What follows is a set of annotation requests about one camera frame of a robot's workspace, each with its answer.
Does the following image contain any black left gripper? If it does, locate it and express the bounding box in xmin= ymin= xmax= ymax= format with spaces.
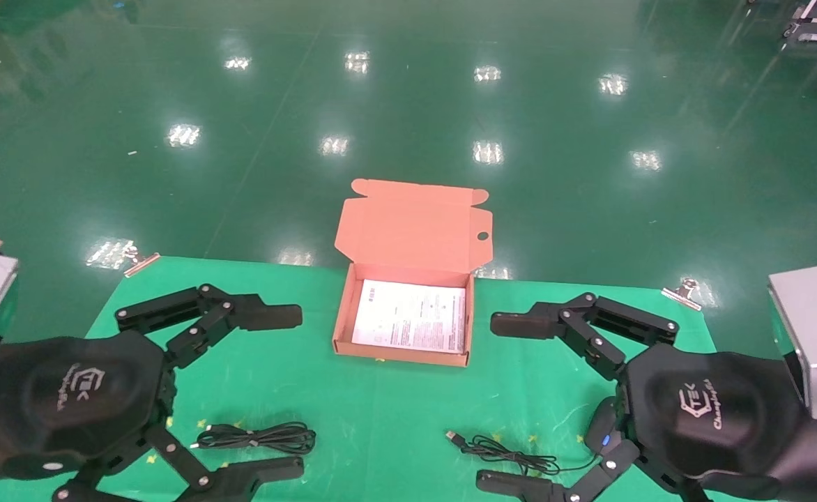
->
xmin=0 ymin=331 xmax=305 ymax=502

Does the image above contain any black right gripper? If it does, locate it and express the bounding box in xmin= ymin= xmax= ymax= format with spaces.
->
xmin=618 ymin=343 xmax=811 ymax=482

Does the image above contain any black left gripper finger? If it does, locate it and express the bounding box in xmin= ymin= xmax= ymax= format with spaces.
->
xmin=116 ymin=284 xmax=303 ymax=370

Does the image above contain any green table mat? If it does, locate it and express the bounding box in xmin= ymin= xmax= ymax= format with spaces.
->
xmin=0 ymin=255 xmax=730 ymax=502

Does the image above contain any orange cardboard box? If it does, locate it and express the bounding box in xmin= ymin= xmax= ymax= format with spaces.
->
xmin=333 ymin=178 xmax=494 ymax=368

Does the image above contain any metal binder clip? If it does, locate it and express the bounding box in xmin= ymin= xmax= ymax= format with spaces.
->
xmin=661 ymin=277 xmax=704 ymax=312
xmin=123 ymin=247 xmax=161 ymax=278

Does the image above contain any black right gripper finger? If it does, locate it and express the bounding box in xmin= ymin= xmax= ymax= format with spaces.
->
xmin=476 ymin=439 xmax=709 ymax=502
xmin=490 ymin=292 xmax=680 ymax=381

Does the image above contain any black data cable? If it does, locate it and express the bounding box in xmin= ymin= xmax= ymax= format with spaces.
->
xmin=190 ymin=421 xmax=317 ymax=456

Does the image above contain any white printed paper leaflet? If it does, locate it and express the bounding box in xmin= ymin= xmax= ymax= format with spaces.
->
xmin=351 ymin=279 xmax=467 ymax=354

